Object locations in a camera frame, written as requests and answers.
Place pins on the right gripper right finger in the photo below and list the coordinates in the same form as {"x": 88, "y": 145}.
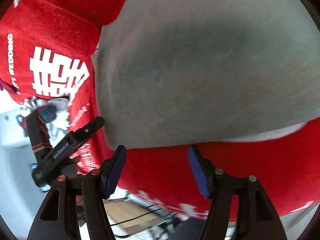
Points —
{"x": 256, "y": 216}

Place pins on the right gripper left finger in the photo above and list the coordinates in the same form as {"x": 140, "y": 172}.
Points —
{"x": 57, "y": 216}

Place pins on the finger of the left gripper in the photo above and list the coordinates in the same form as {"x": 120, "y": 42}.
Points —
{"x": 82, "y": 135}

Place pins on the grey knit sweater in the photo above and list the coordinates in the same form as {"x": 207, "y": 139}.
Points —
{"x": 177, "y": 72}

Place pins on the white patterned cloth pile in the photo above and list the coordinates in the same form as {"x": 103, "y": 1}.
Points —
{"x": 54, "y": 112}

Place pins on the black metal chair frame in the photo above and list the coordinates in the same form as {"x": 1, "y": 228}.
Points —
{"x": 132, "y": 218}

